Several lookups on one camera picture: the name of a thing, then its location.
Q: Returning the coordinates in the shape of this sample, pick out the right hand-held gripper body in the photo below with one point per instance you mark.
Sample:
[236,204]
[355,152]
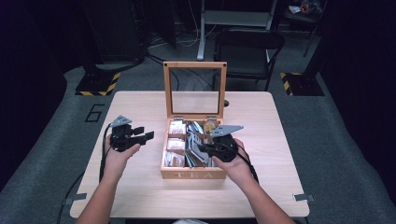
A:
[227,149]

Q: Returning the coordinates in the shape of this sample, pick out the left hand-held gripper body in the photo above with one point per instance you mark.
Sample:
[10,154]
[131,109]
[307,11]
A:
[123,137]

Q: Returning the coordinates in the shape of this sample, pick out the wooden box with glass lid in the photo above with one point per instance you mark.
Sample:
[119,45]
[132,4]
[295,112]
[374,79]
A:
[193,171]

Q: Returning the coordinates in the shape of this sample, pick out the pile of teabag sachets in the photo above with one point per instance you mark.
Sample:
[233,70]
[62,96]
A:
[176,143]

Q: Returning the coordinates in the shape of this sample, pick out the person's right hand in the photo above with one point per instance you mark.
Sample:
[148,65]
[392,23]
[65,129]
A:
[236,171]

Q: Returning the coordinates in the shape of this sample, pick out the person's left hand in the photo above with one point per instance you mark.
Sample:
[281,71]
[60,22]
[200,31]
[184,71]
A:
[115,165]

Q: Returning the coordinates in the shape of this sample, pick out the yellow teabag sachet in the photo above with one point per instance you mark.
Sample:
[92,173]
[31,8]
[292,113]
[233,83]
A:
[210,127]

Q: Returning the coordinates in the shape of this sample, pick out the striped black stand base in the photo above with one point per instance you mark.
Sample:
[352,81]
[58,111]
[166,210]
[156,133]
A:
[303,84]
[96,84]

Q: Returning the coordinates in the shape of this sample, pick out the white cloth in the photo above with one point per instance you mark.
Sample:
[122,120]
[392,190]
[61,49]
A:
[190,221]

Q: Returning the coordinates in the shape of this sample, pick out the grey tape strip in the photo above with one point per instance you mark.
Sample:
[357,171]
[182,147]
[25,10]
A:
[76,197]
[303,197]

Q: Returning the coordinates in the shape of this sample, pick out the black equipment cabinet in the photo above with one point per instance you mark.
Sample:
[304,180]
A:
[118,31]

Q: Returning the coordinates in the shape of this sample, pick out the black folding chair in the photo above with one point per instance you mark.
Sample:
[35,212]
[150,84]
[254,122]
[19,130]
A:
[249,39]

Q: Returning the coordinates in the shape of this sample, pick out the dark side table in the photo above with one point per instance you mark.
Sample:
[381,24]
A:
[303,18]

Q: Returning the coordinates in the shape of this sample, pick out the white and orange clutter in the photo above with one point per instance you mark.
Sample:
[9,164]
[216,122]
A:
[299,7]

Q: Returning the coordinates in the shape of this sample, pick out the white desk frame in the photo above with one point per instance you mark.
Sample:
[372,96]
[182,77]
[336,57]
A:
[232,18]

